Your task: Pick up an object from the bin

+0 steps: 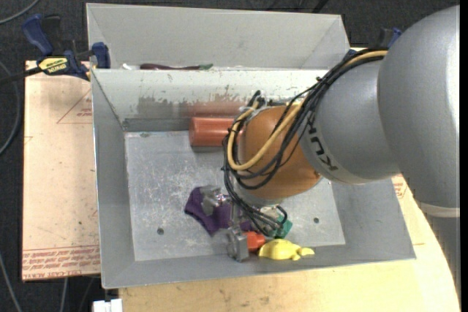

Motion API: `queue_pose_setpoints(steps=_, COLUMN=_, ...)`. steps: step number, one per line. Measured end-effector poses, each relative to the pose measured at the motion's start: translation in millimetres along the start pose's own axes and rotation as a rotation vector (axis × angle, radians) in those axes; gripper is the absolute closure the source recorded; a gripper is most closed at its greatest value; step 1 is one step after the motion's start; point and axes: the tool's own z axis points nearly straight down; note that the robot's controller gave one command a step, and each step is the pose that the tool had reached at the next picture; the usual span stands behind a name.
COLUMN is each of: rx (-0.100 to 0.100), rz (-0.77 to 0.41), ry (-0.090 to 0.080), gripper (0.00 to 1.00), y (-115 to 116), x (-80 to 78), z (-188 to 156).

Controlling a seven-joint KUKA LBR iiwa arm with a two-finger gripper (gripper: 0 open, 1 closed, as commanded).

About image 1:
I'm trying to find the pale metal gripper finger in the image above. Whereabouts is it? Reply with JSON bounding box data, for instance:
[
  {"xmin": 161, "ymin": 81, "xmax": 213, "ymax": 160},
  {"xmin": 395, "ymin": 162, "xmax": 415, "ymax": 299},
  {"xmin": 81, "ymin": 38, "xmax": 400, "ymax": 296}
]
[
  {"xmin": 225, "ymin": 226, "xmax": 251, "ymax": 263},
  {"xmin": 200, "ymin": 185, "xmax": 233, "ymax": 216}
]

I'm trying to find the purple cloth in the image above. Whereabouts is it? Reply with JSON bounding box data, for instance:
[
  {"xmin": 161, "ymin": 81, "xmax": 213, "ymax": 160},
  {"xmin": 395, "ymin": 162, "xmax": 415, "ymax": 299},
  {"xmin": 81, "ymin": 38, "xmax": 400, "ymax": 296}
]
[{"xmin": 184, "ymin": 186, "xmax": 254, "ymax": 237}]

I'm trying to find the small orange toy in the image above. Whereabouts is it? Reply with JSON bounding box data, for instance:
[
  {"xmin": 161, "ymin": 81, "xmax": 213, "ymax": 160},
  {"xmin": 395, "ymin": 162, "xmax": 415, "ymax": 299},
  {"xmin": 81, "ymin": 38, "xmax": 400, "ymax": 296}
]
[{"xmin": 246, "ymin": 231, "xmax": 267, "ymax": 252}]

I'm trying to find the yellow toy animal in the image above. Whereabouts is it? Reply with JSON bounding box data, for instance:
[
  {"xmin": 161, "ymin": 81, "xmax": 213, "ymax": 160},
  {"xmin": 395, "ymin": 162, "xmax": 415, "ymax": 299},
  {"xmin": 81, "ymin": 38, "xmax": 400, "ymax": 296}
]
[{"xmin": 257, "ymin": 238, "xmax": 316, "ymax": 262}]

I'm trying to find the grey metal bin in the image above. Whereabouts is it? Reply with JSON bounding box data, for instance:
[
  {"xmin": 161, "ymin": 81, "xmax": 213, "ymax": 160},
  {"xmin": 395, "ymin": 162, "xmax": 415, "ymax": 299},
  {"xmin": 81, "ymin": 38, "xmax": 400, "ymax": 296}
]
[{"xmin": 86, "ymin": 2, "xmax": 417, "ymax": 290}]

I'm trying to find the red-brown flat block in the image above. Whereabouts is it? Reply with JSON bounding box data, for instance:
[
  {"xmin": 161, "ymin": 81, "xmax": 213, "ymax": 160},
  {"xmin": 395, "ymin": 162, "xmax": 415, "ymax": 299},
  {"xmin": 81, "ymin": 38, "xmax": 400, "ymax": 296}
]
[{"xmin": 188, "ymin": 115, "xmax": 244, "ymax": 148}]

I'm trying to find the brown cardboard board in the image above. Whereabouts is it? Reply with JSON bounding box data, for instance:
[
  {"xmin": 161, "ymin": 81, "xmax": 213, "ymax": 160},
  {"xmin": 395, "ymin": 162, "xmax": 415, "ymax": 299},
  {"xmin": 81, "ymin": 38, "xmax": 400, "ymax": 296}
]
[{"xmin": 21, "ymin": 60, "xmax": 102, "ymax": 282}]

